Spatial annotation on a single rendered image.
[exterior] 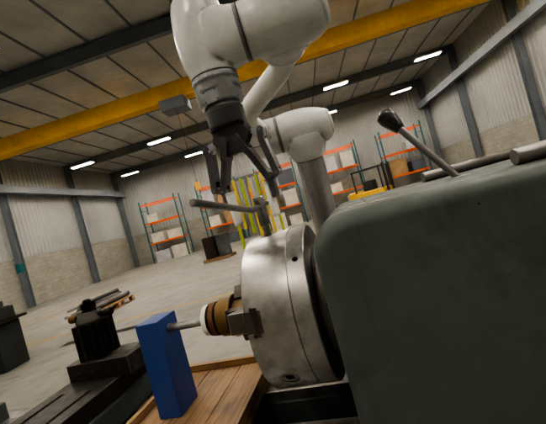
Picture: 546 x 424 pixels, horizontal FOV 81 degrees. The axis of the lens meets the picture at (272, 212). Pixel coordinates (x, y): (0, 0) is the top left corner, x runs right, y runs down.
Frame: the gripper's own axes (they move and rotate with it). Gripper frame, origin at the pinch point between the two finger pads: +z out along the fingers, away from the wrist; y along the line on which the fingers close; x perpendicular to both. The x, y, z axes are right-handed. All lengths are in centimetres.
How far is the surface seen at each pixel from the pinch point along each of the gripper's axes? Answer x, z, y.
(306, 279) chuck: -8.6, 13.6, 9.1
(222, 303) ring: 0.2, 18.6, -14.1
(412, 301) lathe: -15.5, 16.7, 24.6
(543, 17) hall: 1447, -288, 682
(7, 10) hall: 542, -573, -694
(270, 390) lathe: 5.6, 44.4, -12.5
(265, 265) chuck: -6.5, 10.3, 1.6
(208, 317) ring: -1.8, 20.6, -17.5
